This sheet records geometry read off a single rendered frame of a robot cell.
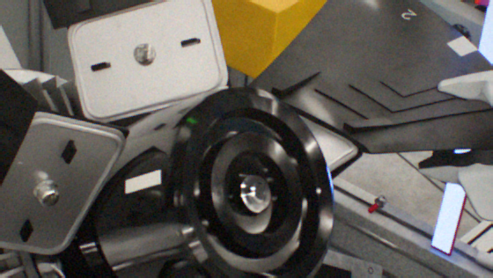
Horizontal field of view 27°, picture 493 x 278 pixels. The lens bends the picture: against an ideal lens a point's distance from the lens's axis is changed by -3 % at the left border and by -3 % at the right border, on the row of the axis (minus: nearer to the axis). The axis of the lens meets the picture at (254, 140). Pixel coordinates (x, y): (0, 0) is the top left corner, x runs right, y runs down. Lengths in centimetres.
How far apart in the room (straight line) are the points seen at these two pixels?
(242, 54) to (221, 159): 56
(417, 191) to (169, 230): 213
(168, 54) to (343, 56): 19
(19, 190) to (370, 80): 30
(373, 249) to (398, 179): 151
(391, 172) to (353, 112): 198
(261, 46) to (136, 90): 48
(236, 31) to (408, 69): 35
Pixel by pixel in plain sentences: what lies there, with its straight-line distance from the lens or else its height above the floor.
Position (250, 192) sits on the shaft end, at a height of 122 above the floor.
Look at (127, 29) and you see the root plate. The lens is 64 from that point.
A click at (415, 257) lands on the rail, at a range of 116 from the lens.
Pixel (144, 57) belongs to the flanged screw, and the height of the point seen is 125.
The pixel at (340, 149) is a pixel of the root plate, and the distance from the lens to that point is 68.
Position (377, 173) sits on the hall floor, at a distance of 268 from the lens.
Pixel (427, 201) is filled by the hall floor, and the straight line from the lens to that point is 262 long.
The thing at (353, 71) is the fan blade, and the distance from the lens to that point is 77.
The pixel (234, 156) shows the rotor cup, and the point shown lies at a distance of 57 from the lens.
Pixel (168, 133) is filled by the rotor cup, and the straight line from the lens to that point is 56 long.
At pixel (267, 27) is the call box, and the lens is 108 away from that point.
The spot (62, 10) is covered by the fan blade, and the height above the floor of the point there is 127.
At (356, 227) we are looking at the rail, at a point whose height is 83.
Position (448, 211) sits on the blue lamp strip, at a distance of 109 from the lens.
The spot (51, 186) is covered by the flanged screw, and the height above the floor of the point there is 123.
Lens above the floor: 158
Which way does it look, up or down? 35 degrees down
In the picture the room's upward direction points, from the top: 6 degrees clockwise
